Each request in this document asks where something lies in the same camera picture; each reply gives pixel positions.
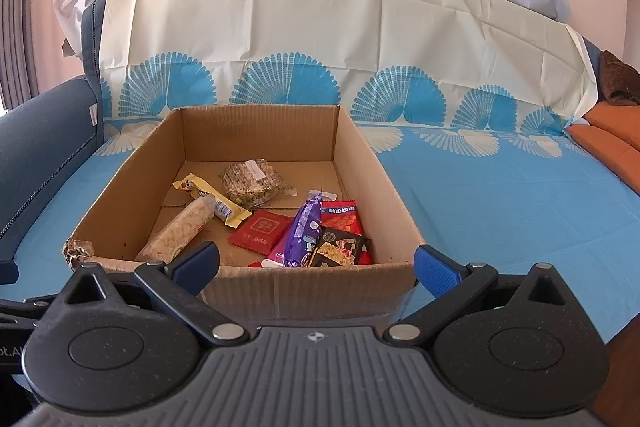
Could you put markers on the red printed snack packet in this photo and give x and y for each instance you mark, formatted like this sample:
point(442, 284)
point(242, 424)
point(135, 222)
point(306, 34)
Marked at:
point(342, 217)

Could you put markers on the orange cushion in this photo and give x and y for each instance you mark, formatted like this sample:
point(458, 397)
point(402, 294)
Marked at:
point(607, 157)
point(617, 119)

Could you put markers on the blue fabric sofa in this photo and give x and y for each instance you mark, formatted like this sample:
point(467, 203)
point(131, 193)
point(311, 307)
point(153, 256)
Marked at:
point(40, 142)

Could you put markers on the yellow bar packet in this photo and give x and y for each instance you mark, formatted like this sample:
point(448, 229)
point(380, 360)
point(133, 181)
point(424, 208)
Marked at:
point(235, 214)

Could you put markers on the blue white printed sheet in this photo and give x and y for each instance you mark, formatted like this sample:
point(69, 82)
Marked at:
point(475, 207)

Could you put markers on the grey curtain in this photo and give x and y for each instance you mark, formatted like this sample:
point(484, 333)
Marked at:
point(15, 32)

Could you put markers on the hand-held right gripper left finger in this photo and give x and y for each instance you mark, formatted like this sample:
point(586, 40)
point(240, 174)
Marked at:
point(202, 259)

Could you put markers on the purple snack packet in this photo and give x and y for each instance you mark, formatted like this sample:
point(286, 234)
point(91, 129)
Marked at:
point(302, 232)

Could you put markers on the brown cardboard box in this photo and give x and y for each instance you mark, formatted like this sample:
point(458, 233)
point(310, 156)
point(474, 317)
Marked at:
point(300, 292)

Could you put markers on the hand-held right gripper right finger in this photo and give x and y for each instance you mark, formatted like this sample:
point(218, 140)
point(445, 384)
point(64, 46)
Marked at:
point(437, 272)

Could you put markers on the pale cracker sleeve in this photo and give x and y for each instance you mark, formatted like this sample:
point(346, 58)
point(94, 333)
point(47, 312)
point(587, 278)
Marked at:
point(175, 232)

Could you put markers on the brown cloth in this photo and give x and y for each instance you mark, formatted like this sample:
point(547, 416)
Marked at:
point(617, 77)

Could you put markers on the clear bag of round crackers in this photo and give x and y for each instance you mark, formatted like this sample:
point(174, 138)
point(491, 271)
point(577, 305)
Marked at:
point(250, 184)

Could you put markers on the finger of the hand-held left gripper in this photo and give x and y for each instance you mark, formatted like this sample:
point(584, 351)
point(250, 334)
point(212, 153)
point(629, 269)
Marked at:
point(7, 272)
point(25, 309)

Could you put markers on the pink white packet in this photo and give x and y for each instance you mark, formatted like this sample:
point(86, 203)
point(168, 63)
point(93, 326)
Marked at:
point(275, 259)

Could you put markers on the black snack packet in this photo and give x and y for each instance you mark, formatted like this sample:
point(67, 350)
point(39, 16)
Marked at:
point(335, 247)

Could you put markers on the red square packet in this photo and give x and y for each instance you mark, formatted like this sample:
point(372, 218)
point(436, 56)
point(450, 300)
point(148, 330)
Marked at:
point(260, 229)

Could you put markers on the small white packet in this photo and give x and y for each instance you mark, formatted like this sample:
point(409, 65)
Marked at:
point(325, 195)

